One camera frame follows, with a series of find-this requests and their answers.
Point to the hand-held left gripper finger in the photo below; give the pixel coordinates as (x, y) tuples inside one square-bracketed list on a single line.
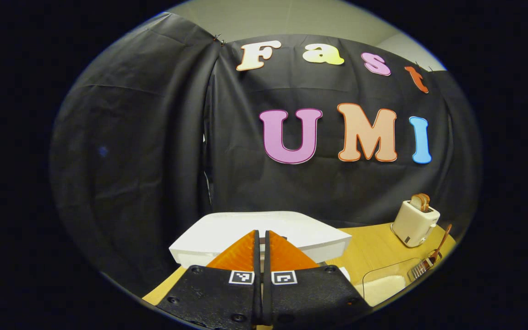
[(267, 256), (257, 256)]

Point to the white rice cooker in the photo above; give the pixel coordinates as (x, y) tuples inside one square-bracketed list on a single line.
[(227, 233)]

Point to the white rice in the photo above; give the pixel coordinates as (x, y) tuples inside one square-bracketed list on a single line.
[(385, 288)]

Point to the brown wooden spoon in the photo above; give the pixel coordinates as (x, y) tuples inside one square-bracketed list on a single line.
[(442, 240)]

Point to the white toaster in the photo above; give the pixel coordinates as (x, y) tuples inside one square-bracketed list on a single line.
[(413, 227)]

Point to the toast bread slice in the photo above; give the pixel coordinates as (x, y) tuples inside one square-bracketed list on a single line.
[(416, 202), (426, 200)]

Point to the black backdrop cloth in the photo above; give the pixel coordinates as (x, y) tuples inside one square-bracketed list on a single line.
[(131, 137)]

